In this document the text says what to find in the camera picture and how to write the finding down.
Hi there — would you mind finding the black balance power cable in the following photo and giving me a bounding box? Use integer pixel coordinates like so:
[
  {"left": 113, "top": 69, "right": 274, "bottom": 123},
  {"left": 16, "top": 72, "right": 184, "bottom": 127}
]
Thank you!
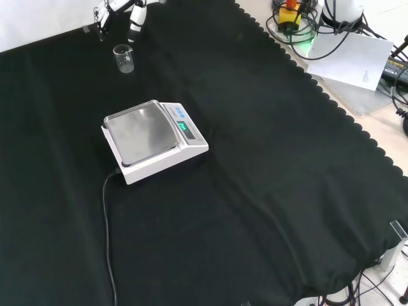
[{"left": 102, "top": 168, "right": 121, "bottom": 306}]

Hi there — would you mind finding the black power adapter yellow label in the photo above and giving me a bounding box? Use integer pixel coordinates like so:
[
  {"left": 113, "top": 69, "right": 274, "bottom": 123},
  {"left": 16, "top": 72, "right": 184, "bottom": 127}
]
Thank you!
[{"left": 381, "top": 54, "right": 408, "bottom": 84}]

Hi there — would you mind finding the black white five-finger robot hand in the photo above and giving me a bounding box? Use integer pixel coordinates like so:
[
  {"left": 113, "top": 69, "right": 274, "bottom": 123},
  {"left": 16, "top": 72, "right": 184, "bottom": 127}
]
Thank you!
[{"left": 93, "top": 0, "right": 149, "bottom": 43}]

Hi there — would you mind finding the yellow stop button box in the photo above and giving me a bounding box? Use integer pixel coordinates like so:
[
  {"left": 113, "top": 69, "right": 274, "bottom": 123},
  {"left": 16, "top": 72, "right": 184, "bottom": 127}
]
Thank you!
[{"left": 277, "top": 0, "right": 302, "bottom": 34}]

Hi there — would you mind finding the black bench cloth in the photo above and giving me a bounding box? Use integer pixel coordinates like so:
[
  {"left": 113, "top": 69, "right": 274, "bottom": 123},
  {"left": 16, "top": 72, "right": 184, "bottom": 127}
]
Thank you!
[{"left": 0, "top": 0, "right": 408, "bottom": 306}]

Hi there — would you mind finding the small clear glass beaker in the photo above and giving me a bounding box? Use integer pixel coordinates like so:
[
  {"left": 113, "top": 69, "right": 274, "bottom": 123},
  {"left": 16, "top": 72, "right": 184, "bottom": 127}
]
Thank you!
[{"left": 112, "top": 44, "right": 134, "bottom": 75}]

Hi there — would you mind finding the silver metal bracket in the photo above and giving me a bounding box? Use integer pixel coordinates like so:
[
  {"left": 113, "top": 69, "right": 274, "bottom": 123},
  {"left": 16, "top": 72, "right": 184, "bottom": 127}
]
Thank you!
[{"left": 379, "top": 238, "right": 408, "bottom": 273}]

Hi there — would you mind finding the white electronic balance steel pan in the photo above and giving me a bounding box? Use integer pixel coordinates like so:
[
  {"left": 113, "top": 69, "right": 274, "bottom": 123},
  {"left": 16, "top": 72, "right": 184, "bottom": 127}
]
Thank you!
[{"left": 101, "top": 99, "right": 210, "bottom": 186}]

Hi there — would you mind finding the pale white board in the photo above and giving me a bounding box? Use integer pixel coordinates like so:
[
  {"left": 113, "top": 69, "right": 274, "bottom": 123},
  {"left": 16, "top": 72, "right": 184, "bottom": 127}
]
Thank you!
[{"left": 306, "top": 30, "right": 395, "bottom": 92}]

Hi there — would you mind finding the grey metal base plate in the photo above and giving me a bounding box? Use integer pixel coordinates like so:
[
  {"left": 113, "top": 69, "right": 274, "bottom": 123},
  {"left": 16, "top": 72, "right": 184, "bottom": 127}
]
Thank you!
[{"left": 310, "top": 72, "right": 402, "bottom": 117}]

